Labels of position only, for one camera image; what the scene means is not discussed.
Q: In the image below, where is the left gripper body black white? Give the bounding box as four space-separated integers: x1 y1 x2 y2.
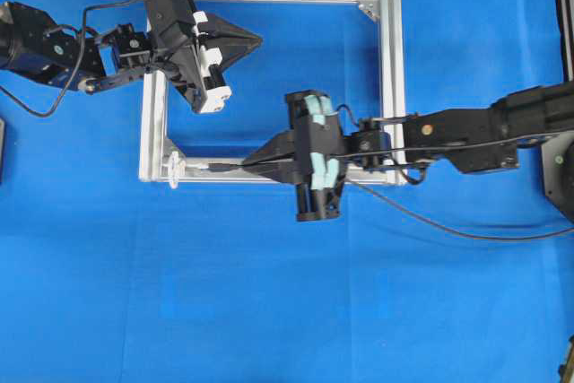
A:
148 0 231 114

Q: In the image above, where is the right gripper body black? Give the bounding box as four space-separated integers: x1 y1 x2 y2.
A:
285 90 347 222

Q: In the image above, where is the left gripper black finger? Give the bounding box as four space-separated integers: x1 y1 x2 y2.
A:
210 38 263 83
204 13 263 52

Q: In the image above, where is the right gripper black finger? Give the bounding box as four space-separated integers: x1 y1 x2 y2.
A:
242 130 295 166
242 161 299 184

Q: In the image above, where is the black wire with plug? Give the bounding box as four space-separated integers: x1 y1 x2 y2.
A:
206 161 574 240

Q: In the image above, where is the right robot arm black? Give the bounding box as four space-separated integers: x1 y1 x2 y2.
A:
241 82 573 222

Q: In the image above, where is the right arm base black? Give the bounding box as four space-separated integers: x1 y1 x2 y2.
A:
541 131 573 222

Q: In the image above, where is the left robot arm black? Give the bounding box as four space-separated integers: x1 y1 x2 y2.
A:
1 0 263 114

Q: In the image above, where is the yellowish object bottom right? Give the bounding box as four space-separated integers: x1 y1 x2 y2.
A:
558 335 574 383

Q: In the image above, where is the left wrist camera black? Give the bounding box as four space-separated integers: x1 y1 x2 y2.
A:
144 0 195 52

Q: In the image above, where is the left camera cable black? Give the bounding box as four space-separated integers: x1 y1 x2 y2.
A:
1 0 144 118

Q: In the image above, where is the white string loop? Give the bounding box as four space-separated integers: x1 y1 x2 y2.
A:
166 151 187 189

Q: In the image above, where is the aluminium extrusion frame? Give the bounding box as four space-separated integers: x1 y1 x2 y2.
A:
138 0 405 187

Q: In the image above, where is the black rail at right edge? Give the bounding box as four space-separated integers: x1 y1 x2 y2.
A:
555 0 573 82

